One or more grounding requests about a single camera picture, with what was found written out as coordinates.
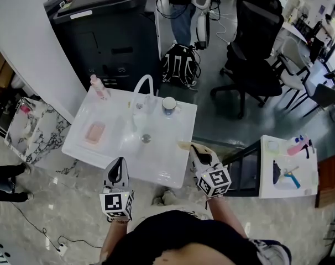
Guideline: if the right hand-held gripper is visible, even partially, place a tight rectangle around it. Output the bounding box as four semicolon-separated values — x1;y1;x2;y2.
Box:
190;144;233;199

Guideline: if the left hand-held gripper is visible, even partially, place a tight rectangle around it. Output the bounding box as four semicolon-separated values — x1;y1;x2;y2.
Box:
98;156;135;222

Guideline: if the blue cup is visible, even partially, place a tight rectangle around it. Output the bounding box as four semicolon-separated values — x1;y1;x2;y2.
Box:
161;96;177;119

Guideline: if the person's right forearm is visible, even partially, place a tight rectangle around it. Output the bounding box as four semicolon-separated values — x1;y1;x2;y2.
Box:
207;194;250;241

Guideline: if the person's left forearm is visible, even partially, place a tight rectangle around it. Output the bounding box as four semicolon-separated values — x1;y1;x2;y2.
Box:
99;218;130;265

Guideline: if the black metal rack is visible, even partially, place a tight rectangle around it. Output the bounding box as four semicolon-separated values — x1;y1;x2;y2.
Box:
222;140;261;198

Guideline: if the person's grey shoe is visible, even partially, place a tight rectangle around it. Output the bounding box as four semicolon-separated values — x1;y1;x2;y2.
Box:
151;189;176;206

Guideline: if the small black item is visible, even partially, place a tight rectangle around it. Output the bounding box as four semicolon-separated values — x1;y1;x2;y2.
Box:
273;160;282;185

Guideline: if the person's torso black shirt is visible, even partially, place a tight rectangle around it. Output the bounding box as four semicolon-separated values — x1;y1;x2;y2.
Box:
100;209;257;265

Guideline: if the white power strip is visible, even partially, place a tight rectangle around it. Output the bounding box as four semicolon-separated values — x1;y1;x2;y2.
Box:
56;242;69;257

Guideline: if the white curved faucet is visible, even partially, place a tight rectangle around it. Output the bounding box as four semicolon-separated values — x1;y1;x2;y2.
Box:
122;74;158;149

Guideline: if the blue plastic tool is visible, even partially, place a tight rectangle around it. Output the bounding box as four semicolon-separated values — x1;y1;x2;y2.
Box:
283;166;302;189

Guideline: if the pink spray bottle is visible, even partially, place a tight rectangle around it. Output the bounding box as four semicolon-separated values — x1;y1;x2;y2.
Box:
286;136;310;157

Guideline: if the black backpack white pattern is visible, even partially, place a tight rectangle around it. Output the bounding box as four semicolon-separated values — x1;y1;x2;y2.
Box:
159;43;199;90

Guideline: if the black office chair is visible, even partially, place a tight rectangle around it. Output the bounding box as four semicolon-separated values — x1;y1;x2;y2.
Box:
210;0;285;120

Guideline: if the white blue sneaker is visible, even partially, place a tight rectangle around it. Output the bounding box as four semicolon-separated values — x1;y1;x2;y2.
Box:
247;238;293;265

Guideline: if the light grey chair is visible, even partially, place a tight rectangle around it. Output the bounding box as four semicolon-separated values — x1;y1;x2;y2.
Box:
272;35;312;113

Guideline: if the brown wooden board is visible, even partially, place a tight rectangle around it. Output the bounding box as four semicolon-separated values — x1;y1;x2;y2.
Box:
315;154;335;209

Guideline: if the dark grey chair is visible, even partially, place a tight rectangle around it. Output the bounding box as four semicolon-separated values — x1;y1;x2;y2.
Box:
302;82;335;116

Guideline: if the large black machine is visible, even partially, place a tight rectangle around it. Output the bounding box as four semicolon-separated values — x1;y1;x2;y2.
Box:
43;0;162;90

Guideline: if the white rounded device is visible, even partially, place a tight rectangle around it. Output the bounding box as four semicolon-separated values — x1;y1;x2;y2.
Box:
190;0;213;50

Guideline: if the cardboard box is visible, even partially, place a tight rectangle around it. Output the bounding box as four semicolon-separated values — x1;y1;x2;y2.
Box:
0;49;15;90

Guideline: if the black floor cable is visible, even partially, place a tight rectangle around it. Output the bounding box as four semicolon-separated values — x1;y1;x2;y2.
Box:
9;201;102;251

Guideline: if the white floor cable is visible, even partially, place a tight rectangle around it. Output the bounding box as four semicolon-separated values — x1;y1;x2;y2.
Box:
215;12;238;43

